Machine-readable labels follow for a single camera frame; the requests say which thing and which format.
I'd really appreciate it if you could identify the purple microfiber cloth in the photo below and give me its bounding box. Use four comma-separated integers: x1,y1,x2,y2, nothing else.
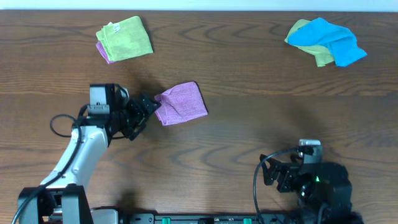
155,82,208,126

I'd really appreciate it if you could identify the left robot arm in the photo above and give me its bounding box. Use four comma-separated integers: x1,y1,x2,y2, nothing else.
12,89,160,223

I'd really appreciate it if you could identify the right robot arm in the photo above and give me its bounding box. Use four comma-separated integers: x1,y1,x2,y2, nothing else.
261,152,364,224

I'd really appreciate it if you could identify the folded green cloth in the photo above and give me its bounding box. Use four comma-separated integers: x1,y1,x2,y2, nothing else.
96,16,154,62

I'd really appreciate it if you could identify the folded purple cloth underneath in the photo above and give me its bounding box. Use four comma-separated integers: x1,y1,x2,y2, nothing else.
96,41,114,64

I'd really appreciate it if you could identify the crumpled green cloth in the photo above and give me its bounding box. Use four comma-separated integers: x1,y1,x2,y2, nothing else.
284,19,335,67

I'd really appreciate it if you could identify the blue microfiber cloth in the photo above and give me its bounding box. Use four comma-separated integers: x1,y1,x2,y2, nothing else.
288,17,367,67

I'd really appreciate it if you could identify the right black cable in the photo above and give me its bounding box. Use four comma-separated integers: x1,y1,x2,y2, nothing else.
252,147,314,224

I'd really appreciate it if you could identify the black cable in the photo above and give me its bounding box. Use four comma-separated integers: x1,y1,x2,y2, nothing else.
11,83,137,224
252,147,314,224

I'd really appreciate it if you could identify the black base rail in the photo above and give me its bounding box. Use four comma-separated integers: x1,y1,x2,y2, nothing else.
90,212,299,224

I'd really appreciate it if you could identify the left black cable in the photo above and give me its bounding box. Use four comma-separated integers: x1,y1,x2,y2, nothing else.
11,83,137,224

